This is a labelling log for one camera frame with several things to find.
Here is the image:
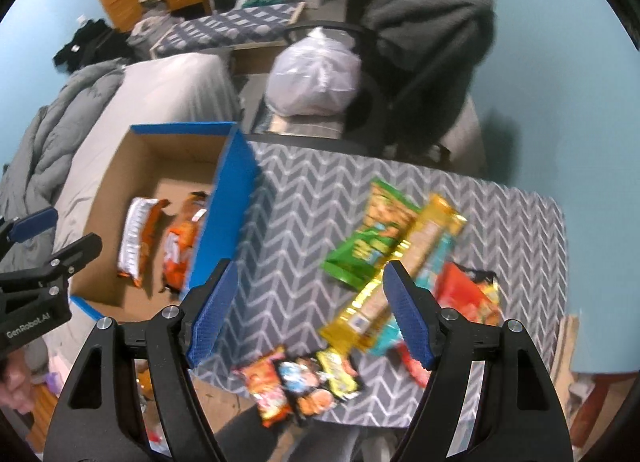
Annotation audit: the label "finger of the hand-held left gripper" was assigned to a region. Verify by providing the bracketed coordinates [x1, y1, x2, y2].
[30, 233, 103, 288]
[0, 207, 58, 248]

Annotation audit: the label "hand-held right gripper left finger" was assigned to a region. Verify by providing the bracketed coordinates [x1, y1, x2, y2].
[45, 258, 240, 462]

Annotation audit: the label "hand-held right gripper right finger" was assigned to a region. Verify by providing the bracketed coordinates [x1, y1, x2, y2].
[382, 259, 576, 462]

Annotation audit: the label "long gold snack packet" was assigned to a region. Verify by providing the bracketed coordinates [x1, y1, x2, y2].
[320, 193, 468, 355]

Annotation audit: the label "green snack packet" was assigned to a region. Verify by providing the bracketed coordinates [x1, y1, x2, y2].
[322, 178, 423, 290]

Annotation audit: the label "small yellow snack packet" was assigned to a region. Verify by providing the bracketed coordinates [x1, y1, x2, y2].
[316, 347, 365, 400]

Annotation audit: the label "blue-rimmed cardboard box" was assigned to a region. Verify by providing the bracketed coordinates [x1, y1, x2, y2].
[70, 121, 263, 320]

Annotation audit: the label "person's left hand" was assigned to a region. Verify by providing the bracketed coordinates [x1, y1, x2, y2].
[0, 342, 33, 415]

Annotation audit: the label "teal snack packet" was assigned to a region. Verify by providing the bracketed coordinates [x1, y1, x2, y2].
[370, 227, 458, 358]

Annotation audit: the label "red snack packet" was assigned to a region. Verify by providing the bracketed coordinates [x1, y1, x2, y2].
[400, 262, 501, 388]

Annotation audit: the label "white and orange snack packet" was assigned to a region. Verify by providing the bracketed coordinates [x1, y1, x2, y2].
[116, 197, 171, 288]

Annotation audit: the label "purple cloth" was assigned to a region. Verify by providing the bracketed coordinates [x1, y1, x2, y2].
[42, 369, 66, 395]

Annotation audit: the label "grey duvet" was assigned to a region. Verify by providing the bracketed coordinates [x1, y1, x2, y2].
[0, 60, 131, 273]

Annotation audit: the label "small red-orange snack packet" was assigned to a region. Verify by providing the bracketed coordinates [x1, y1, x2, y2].
[234, 348, 293, 428]

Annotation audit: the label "small black snack packet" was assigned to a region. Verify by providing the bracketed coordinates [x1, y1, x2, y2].
[277, 354, 336, 418]

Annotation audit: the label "person's leg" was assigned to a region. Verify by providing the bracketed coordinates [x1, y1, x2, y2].
[215, 399, 416, 462]

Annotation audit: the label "wooden planks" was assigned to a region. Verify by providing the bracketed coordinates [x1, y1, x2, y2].
[550, 312, 583, 393]

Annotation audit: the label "black clothes pile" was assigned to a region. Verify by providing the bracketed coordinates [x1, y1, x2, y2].
[52, 18, 136, 74]

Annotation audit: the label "reddish wooden furniture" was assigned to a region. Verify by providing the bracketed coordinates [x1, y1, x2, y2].
[570, 372, 626, 448]

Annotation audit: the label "grey garment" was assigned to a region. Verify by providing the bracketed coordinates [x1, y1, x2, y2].
[127, 12, 173, 48]

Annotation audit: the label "black office chair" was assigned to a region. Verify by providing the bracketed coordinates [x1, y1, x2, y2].
[247, 22, 453, 163]

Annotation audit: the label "white plastic bag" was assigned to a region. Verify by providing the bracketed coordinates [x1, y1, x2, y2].
[265, 27, 363, 118]

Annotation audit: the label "diamond patterned mattress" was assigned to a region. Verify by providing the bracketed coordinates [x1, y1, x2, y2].
[150, 1, 307, 56]

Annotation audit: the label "grey fleece jacket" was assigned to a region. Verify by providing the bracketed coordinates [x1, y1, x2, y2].
[360, 0, 498, 153]

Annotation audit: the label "wooden bed frame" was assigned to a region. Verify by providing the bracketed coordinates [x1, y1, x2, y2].
[232, 40, 288, 76]

